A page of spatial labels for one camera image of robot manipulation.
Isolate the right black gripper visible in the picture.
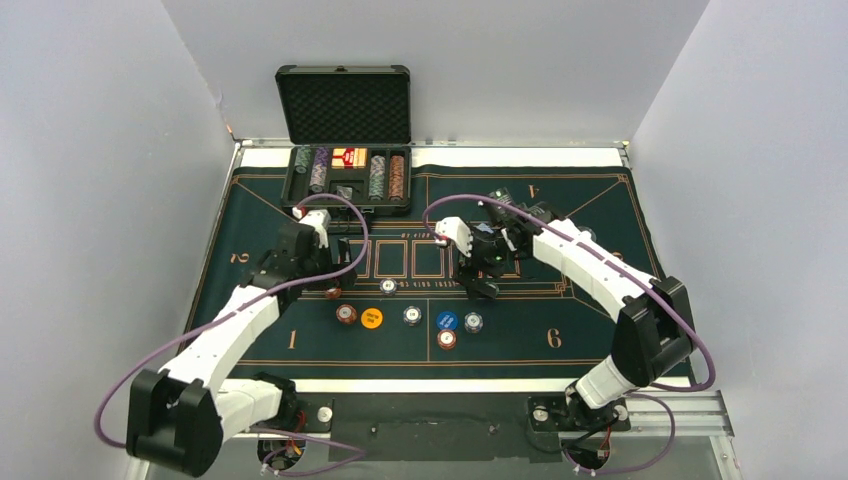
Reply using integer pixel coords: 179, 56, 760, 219
453, 225, 521, 300

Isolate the yellow big blind button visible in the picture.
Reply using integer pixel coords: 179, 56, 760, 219
360, 308, 384, 330

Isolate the blue small blind button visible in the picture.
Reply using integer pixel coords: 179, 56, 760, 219
436, 311, 459, 330

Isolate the blue playing card deck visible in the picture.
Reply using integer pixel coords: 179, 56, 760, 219
475, 223, 494, 235

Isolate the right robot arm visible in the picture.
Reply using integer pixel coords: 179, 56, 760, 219
433, 190, 697, 431

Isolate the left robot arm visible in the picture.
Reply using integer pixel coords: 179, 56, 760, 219
125, 210, 355, 478

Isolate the green poker table mat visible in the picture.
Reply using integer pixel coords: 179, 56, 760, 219
168, 164, 697, 384

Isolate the clear bag in case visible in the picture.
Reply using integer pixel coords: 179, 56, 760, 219
335, 186, 354, 200

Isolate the purple chip row in case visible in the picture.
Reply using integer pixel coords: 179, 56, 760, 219
309, 148, 330, 193

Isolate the blue chip row in case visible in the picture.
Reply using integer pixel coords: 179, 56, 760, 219
368, 155, 386, 201

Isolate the red playing card box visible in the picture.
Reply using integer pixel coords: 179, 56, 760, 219
330, 147, 368, 169

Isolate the orange chip row in case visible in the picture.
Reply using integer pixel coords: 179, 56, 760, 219
389, 155, 406, 202

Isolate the green chip row in case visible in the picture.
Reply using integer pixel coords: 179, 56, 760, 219
294, 147, 312, 174

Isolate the black poker chip case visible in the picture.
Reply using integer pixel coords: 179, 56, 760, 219
275, 65, 412, 216

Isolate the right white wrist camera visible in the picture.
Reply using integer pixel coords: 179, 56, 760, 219
434, 216, 473, 259

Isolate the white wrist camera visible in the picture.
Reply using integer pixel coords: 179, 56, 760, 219
292, 207, 331, 248
434, 216, 473, 259

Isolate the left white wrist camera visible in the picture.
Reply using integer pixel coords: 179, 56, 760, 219
292, 207, 331, 248

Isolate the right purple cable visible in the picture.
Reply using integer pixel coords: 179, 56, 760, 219
421, 194, 717, 477

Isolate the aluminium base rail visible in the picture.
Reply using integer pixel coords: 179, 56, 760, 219
204, 392, 742, 479

